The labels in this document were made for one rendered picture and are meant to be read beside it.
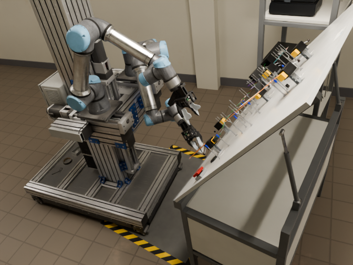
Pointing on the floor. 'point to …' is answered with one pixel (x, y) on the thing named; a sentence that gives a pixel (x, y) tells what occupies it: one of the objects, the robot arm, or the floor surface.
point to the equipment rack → (331, 9)
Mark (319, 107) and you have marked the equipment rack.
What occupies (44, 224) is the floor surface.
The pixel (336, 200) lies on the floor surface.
